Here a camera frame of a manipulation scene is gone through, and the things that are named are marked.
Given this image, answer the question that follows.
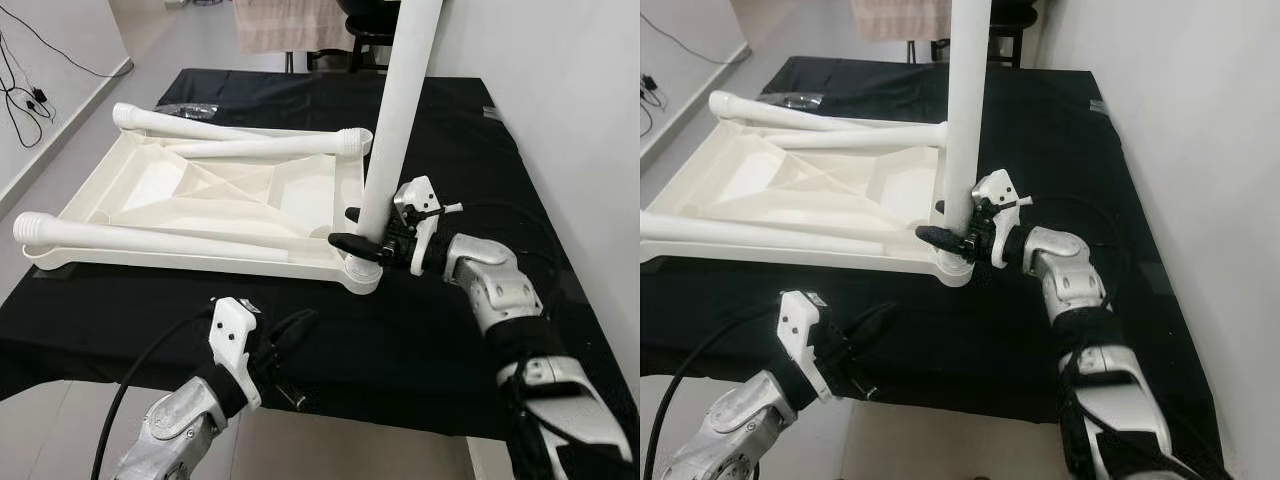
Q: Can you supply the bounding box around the white plastic children table top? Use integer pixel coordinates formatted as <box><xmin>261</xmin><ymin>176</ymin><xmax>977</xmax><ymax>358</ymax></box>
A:
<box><xmin>640</xmin><ymin>118</ymin><xmax>976</xmax><ymax>289</ymax></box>
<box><xmin>22</xmin><ymin>130</ymin><xmax>384</xmax><ymax>296</ymax></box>

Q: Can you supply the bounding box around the black tablecloth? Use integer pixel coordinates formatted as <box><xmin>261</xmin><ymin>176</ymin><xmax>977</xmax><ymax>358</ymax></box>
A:
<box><xmin>640</xmin><ymin>55</ymin><xmax>1226</xmax><ymax>471</ymax></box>
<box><xmin>0</xmin><ymin>68</ymin><xmax>641</xmax><ymax>441</ymax></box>

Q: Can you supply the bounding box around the beige cloth covered table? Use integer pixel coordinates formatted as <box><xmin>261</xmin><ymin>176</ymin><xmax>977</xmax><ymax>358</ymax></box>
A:
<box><xmin>850</xmin><ymin>0</ymin><xmax>953</xmax><ymax>43</ymax></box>
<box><xmin>232</xmin><ymin>0</ymin><xmax>353</xmax><ymax>56</ymax></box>

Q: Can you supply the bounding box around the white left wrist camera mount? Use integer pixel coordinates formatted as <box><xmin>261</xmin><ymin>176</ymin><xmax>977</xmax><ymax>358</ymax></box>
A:
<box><xmin>208</xmin><ymin>297</ymin><xmax>263</xmax><ymax>411</ymax></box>
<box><xmin>778</xmin><ymin>290</ymin><xmax>836</xmax><ymax>403</ymax></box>

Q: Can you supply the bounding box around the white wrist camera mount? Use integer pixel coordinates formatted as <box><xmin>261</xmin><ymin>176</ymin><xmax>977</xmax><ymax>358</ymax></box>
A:
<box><xmin>972</xmin><ymin>168</ymin><xmax>1036</xmax><ymax>269</ymax></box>
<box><xmin>208</xmin><ymin>297</ymin><xmax>263</xmax><ymax>411</ymax></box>
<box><xmin>393</xmin><ymin>175</ymin><xmax>466</xmax><ymax>276</ymax></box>
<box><xmin>778</xmin><ymin>290</ymin><xmax>836</xmax><ymax>403</ymax></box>

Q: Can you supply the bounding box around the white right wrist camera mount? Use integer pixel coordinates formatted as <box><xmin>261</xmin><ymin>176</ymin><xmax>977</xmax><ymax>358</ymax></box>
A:
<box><xmin>393</xmin><ymin>175</ymin><xmax>466</xmax><ymax>276</ymax></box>
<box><xmin>972</xmin><ymin>168</ymin><xmax>1036</xmax><ymax>269</ymax></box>

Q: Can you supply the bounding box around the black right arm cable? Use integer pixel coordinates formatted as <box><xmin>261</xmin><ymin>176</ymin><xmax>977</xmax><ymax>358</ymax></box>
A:
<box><xmin>1020</xmin><ymin>195</ymin><xmax>1211</xmax><ymax>480</ymax></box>
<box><xmin>440</xmin><ymin>200</ymin><xmax>601</xmax><ymax>480</ymax></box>

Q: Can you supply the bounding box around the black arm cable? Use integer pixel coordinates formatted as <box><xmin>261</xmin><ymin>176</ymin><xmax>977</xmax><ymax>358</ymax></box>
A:
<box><xmin>90</xmin><ymin>305</ymin><xmax>219</xmax><ymax>480</ymax></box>
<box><xmin>440</xmin><ymin>200</ymin><xmax>601</xmax><ymax>480</ymax></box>
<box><xmin>640</xmin><ymin>305</ymin><xmax>786</xmax><ymax>480</ymax></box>
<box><xmin>1020</xmin><ymin>195</ymin><xmax>1211</xmax><ymax>480</ymax></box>

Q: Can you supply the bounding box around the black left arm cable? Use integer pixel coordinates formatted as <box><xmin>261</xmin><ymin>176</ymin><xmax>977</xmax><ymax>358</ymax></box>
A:
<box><xmin>90</xmin><ymin>305</ymin><xmax>219</xmax><ymax>480</ymax></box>
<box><xmin>640</xmin><ymin>305</ymin><xmax>786</xmax><ymax>480</ymax></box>

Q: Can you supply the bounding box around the looped black wall cable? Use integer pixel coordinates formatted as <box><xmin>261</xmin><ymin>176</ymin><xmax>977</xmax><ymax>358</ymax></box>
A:
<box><xmin>0</xmin><ymin>30</ymin><xmax>51</xmax><ymax>151</ymax></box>
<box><xmin>640</xmin><ymin>70</ymin><xmax>669</xmax><ymax>136</ymax></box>

